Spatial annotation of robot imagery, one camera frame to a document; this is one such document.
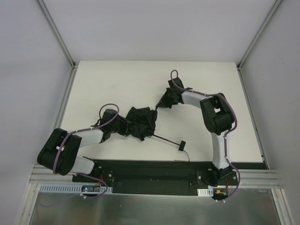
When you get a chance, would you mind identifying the black folding umbrella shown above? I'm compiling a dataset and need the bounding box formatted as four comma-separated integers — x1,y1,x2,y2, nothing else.
125,107,190,162

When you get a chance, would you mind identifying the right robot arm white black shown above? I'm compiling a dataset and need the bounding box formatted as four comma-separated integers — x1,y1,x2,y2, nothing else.
156,77,236,187

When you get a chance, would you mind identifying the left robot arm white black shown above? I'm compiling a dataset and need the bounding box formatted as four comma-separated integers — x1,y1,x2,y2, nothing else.
37,109,130,176

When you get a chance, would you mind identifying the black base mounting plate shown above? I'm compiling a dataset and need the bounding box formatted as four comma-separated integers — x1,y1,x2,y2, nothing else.
72,160,238,196

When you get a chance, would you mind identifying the left circuit board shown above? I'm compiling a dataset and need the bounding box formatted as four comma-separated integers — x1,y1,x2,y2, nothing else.
82,185,101,193

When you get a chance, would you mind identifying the circuit board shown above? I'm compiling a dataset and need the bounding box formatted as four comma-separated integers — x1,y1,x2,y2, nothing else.
214,189,228,195
82,185,101,193

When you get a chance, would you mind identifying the right circuit board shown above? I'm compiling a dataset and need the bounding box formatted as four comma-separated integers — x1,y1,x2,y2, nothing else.
214,189,228,195

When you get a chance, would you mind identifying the left white cable duct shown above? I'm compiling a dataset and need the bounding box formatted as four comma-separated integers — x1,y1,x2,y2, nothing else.
40,184,113,195

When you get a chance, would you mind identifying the white cable duct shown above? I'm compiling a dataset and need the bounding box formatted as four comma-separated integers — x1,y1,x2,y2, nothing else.
197,188,216,197
40,184,113,195

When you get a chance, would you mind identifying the right white cable duct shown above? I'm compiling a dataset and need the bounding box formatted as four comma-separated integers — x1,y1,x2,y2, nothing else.
197,188,216,197

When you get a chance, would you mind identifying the aluminium cross rail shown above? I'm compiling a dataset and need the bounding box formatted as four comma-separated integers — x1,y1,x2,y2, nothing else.
240,170,283,189

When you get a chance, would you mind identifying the left aluminium frame post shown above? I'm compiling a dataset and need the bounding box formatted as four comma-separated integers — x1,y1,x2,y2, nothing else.
36,0,76,68

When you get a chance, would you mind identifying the aluminium frame post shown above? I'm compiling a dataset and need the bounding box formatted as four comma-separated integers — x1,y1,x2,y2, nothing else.
237,0,284,71
36,0,76,68

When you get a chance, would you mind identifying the right aluminium frame post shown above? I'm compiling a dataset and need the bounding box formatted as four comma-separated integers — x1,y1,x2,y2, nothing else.
237,0,284,71

